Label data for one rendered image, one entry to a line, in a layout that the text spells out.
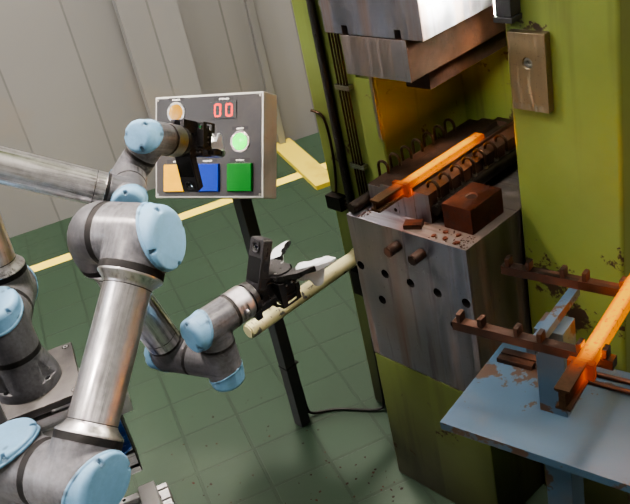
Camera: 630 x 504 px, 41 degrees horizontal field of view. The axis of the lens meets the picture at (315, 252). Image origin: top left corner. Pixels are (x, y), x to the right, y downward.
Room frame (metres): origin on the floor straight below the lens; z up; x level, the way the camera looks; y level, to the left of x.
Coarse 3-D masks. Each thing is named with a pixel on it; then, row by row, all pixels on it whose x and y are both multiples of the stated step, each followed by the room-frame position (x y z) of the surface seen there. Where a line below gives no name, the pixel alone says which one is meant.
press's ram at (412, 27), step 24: (336, 0) 1.88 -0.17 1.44; (360, 0) 1.82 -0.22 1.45; (384, 0) 1.77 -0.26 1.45; (408, 0) 1.71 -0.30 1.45; (432, 0) 1.72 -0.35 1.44; (456, 0) 1.77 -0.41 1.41; (480, 0) 1.82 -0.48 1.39; (336, 24) 1.90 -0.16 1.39; (360, 24) 1.83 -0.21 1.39; (384, 24) 1.78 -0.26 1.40; (408, 24) 1.72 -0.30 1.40; (432, 24) 1.71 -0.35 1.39
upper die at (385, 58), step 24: (456, 24) 1.84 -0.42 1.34; (480, 24) 1.89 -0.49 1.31; (504, 24) 1.94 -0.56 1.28; (360, 48) 1.84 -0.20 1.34; (384, 48) 1.79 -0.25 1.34; (408, 48) 1.74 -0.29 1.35; (432, 48) 1.78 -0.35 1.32; (456, 48) 1.83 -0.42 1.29; (360, 72) 1.86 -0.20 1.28; (384, 72) 1.79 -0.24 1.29; (408, 72) 1.74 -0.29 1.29
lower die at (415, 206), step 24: (480, 120) 2.10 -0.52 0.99; (504, 120) 2.04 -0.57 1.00; (480, 144) 1.93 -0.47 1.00; (504, 144) 1.92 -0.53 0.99; (408, 168) 1.90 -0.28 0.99; (456, 168) 1.84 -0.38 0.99; (480, 168) 1.85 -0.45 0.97; (432, 192) 1.74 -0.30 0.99; (408, 216) 1.79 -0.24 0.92; (432, 216) 1.74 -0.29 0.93
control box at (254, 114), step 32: (192, 96) 2.22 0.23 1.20; (224, 96) 2.17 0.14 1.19; (256, 96) 2.12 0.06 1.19; (224, 128) 2.13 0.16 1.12; (256, 128) 2.08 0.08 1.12; (160, 160) 2.19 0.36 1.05; (224, 160) 2.09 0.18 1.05; (256, 160) 2.05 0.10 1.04; (160, 192) 2.15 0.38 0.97; (192, 192) 2.10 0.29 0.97; (224, 192) 2.05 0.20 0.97; (256, 192) 2.01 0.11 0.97
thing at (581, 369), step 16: (624, 288) 1.27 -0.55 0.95; (624, 304) 1.22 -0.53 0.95; (608, 320) 1.19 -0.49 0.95; (592, 336) 1.16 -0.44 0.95; (608, 336) 1.15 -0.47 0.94; (592, 352) 1.11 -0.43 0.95; (576, 368) 1.07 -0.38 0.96; (592, 368) 1.07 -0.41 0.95; (560, 384) 1.04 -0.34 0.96; (576, 384) 1.06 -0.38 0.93; (560, 400) 1.03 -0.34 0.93; (576, 400) 1.04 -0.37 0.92
